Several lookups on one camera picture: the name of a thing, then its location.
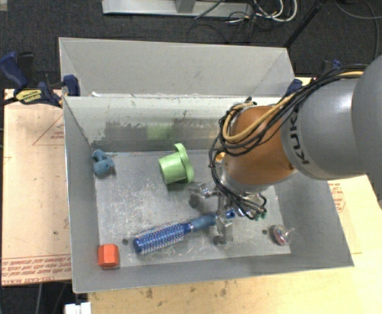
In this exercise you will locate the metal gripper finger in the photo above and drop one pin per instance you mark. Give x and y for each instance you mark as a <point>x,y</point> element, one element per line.
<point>201,192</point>
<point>224,229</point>

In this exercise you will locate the blue toy animal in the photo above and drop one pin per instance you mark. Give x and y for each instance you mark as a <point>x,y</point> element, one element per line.
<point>102,167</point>

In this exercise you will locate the blue hairbrush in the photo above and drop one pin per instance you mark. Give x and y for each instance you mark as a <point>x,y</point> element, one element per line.
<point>165,237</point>

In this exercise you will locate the orange block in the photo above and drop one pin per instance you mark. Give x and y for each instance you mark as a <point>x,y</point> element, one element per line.
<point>108,255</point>

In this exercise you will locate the grey metal bin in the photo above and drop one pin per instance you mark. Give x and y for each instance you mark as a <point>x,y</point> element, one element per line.
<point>165,204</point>

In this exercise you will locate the green plastic cup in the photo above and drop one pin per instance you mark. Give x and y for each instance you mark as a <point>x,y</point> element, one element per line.
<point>174,168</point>

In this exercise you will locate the clear spinning top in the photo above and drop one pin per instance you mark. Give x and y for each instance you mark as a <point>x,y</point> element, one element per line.
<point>282,235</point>

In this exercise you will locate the brown cardboard board red print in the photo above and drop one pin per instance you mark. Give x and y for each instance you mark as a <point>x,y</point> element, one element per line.
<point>34,182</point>

